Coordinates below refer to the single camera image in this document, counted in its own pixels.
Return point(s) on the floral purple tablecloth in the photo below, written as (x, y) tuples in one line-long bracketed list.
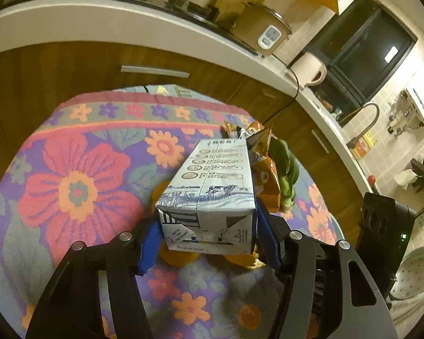
[(94, 167)]

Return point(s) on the white countertop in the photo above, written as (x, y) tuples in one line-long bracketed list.
[(46, 21)]

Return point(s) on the teal plastic waste basket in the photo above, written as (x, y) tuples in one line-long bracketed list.
[(409, 278)]

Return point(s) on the red tomato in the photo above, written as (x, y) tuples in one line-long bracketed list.
[(371, 179)]

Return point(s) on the dark kitchen window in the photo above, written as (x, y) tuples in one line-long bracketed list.
[(361, 50)]

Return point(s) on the orange snack bag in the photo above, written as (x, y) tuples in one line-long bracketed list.
[(263, 168)]

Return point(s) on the wooden base cabinets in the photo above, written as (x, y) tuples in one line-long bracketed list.
[(35, 79)]

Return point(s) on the banana peel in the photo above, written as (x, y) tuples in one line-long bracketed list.
[(247, 261)]

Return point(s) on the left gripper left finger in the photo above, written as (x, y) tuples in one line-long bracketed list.
[(70, 305)]

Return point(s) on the blue white milk carton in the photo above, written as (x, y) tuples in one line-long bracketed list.
[(209, 205)]

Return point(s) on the green leafy vegetable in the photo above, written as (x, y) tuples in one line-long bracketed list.
[(287, 172)]

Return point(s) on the brown rice cooker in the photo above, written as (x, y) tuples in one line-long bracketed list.
[(261, 28)]

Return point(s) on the yellow dish soap bag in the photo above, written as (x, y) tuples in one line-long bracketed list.
[(364, 145)]

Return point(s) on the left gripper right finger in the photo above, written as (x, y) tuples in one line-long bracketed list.
[(329, 282)]

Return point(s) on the white electric kettle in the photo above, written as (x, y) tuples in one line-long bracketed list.
[(309, 70)]

